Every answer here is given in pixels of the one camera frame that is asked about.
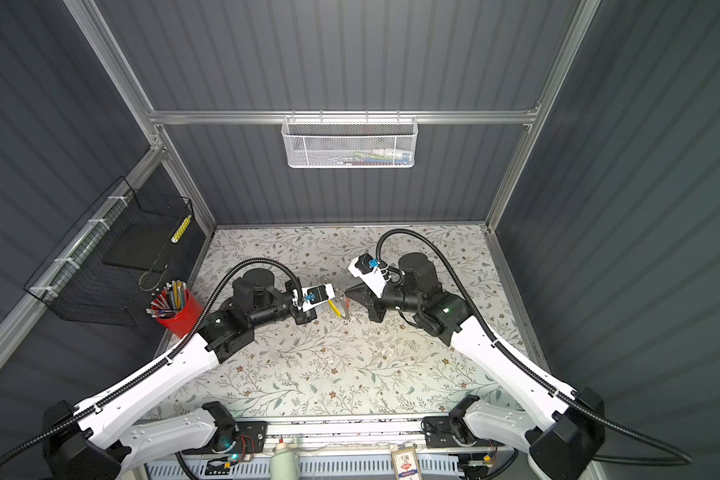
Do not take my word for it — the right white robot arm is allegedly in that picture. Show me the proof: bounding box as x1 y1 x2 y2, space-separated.
346 253 605 479

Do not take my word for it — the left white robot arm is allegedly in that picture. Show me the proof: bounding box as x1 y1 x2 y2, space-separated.
42 268 335 479

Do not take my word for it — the red pencil cup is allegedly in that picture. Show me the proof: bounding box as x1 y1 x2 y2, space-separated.
145 280 204 338

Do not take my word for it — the yellow marker in basket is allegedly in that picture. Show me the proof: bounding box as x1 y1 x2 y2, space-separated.
170 214 193 244

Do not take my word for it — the white bottle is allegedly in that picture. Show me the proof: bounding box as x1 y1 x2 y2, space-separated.
269 439 300 480

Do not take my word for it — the playing card box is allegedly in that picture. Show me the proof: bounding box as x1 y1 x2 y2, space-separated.
390 445 423 480

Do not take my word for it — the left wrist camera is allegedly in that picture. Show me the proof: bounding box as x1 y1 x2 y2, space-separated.
301 283 335 312

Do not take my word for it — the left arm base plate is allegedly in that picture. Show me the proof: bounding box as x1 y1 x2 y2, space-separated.
182 421 269 457

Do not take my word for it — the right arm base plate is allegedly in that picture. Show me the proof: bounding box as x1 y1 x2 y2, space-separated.
420 416 474 449

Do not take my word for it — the white wire mesh basket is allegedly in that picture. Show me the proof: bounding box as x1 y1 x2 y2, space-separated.
281 119 419 169

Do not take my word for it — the black wire basket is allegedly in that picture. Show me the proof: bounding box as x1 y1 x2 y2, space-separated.
24 183 204 327

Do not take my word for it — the left black cable conduit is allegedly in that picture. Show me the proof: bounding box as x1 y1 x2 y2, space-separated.
0 257 305 480

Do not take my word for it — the black cable conduit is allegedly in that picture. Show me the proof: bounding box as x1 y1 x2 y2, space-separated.
375 227 694 468
0 257 305 480

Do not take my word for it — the right black cable conduit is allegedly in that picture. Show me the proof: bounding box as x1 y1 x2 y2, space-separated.
375 227 694 468

